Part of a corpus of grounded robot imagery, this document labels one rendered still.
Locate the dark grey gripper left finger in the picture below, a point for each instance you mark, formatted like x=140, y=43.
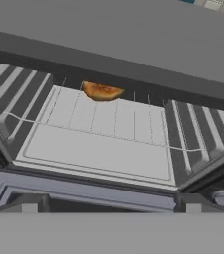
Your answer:
x=42, y=202

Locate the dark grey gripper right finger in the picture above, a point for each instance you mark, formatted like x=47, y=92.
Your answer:
x=181, y=203

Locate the grey toaster oven door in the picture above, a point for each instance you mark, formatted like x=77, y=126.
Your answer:
x=94, y=193

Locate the pale grey oven tray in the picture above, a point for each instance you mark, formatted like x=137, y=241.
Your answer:
x=94, y=155

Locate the toasted orange bread piece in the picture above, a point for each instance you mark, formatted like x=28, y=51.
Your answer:
x=102, y=91

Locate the grey toaster oven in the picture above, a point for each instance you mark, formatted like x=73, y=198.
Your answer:
x=117, y=39

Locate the pale grey round knob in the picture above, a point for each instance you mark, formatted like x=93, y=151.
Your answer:
x=223, y=197

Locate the white wall socket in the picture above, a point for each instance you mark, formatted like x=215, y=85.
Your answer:
x=213, y=4

